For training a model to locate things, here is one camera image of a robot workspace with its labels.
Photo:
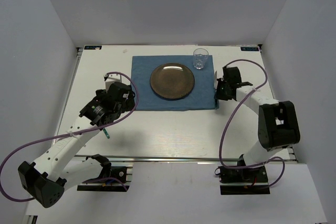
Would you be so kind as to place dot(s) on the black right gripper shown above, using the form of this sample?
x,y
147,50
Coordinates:
x,y
219,95

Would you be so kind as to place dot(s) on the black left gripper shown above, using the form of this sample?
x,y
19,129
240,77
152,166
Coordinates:
x,y
129,104

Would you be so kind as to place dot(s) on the fork with green handle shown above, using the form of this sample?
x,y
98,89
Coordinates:
x,y
106,133

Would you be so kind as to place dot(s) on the blue cloth napkin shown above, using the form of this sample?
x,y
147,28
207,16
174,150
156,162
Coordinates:
x,y
201,97

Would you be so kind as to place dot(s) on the clear drinking glass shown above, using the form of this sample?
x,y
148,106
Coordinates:
x,y
200,56

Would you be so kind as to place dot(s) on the dark round plate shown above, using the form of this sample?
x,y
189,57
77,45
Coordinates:
x,y
172,81

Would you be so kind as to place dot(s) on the knife with green handle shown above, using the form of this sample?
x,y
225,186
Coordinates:
x,y
216,103

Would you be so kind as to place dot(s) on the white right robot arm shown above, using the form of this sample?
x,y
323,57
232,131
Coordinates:
x,y
277,126

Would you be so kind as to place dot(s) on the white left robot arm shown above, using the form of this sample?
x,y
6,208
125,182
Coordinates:
x,y
48,176

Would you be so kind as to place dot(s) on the blue label sticker left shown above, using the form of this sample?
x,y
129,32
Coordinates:
x,y
92,47

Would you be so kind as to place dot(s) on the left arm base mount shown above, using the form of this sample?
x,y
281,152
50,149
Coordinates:
x,y
112,178

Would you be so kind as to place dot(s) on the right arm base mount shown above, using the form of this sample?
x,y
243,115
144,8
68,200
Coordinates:
x,y
251,181

